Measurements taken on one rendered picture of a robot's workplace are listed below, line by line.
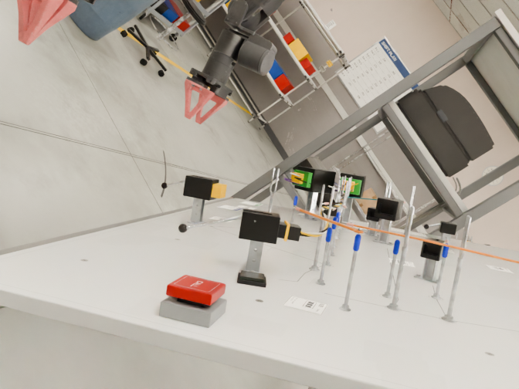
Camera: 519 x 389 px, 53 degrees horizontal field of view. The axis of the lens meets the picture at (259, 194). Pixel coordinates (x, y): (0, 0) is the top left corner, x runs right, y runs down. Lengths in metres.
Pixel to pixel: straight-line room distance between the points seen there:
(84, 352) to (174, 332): 0.37
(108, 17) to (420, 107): 3.01
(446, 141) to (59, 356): 1.34
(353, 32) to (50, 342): 8.37
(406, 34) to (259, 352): 8.42
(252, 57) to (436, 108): 0.84
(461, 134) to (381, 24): 7.20
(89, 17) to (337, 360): 3.98
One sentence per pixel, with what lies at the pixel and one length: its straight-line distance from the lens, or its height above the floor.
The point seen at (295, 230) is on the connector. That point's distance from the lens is 0.77.
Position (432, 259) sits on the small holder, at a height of 1.30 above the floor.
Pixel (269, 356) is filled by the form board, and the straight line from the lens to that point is 0.50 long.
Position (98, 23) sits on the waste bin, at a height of 0.14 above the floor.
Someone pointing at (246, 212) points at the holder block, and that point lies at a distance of 0.75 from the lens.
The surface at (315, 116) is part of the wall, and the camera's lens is 8.65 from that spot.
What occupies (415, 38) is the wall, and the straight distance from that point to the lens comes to 8.79.
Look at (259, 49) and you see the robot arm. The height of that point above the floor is 1.25.
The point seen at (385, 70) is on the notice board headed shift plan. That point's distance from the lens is 8.64.
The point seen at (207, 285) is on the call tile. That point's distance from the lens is 0.56.
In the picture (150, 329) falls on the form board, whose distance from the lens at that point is 0.53.
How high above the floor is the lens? 1.33
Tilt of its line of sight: 13 degrees down
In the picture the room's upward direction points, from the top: 56 degrees clockwise
